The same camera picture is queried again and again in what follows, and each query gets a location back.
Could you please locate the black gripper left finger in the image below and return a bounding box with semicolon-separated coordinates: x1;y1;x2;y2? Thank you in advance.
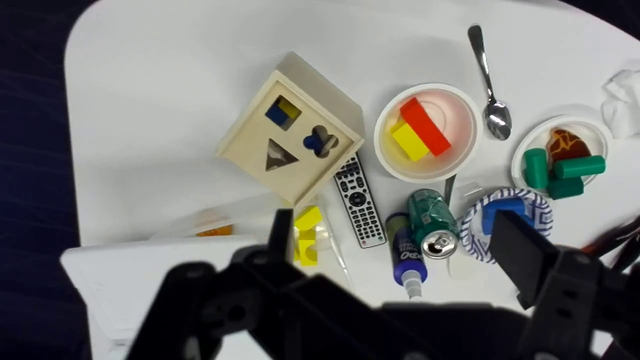
126;209;376;360

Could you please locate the grey remote control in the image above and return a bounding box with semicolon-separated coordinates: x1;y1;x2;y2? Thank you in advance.
331;152;387;250

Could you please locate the white bowl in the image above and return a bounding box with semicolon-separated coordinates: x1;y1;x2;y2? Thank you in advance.
371;83;481;184

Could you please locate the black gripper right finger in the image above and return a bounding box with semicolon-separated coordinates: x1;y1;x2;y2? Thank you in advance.
489;210;640;360

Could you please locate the red rectangular block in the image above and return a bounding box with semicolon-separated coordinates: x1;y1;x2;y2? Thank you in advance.
397;96;453;158

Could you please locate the green cylinder block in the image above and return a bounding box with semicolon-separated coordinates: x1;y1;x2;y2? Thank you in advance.
520;147;549;191
545;175;586;201
549;155;607;181

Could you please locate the brown pretzel shaped piece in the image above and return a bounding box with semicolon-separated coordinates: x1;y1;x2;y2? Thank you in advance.
545;127;593;162

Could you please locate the white paper plate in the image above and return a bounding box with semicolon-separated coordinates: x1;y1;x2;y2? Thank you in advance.
510;114;614;196

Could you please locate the blue marker bottle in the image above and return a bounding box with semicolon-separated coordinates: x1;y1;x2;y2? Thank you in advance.
384;212;427;301

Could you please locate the blue patterned paper plate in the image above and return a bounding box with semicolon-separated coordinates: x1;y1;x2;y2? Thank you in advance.
457;186;555;267

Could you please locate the yellow rectangular block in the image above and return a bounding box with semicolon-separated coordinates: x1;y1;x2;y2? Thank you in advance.
387;119;432;164

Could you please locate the crumpled white tissue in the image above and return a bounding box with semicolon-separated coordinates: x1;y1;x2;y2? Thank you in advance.
599;67;640;140

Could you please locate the red black gripper cable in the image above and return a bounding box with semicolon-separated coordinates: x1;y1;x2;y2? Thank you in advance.
577;217;640;269

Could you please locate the wooden shape sorter box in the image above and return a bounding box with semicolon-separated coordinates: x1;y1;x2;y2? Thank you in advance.
214;51;367;209

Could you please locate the green soda can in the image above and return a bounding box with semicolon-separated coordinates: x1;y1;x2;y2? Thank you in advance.
406;189;460;261

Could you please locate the blue and yellow toy block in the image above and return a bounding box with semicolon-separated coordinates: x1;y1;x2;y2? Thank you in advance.
264;96;303;132

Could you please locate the clear bag with orange piece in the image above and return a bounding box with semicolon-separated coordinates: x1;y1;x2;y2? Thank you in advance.
147;196;267;242

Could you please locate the metal spoon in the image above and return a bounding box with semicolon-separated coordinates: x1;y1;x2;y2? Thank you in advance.
466;24;513;143

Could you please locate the clear bag of yellow blocks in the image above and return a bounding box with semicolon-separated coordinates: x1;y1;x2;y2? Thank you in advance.
285;193;351;276

